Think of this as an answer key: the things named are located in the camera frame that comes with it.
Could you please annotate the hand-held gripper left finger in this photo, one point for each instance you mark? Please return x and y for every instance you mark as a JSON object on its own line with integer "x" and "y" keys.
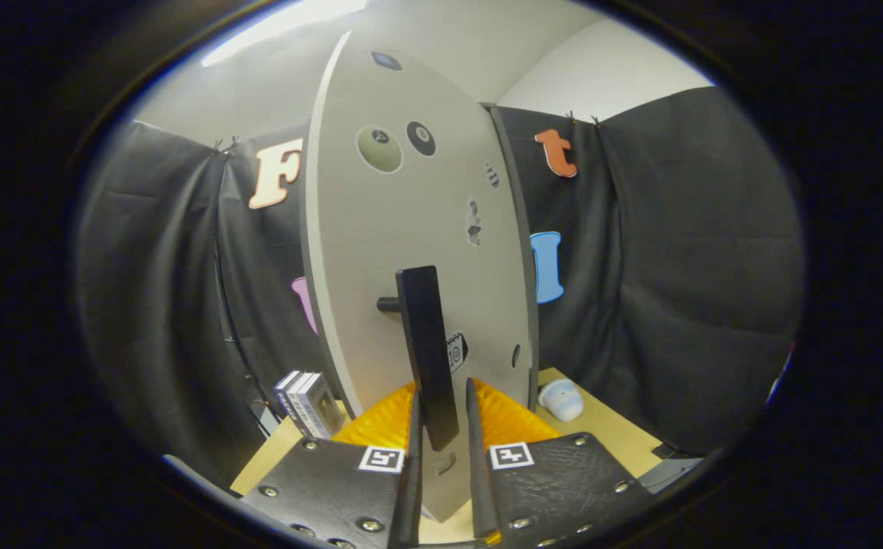
{"x": 413, "y": 488}

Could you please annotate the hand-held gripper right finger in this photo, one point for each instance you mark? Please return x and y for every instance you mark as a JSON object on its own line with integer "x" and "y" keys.
{"x": 480, "y": 473}

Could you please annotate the white cabinet door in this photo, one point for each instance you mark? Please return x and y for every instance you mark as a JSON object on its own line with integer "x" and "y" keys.
{"x": 380, "y": 244}

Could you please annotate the white rounded object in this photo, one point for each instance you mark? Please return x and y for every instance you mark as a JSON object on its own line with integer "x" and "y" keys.
{"x": 561, "y": 400}

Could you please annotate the grey cabinet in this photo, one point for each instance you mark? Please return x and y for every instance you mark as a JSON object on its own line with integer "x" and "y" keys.
{"x": 533, "y": 320}

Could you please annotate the black backdrop cloth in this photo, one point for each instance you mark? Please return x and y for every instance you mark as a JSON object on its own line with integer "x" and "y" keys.
{"x": 678, "y": 267}

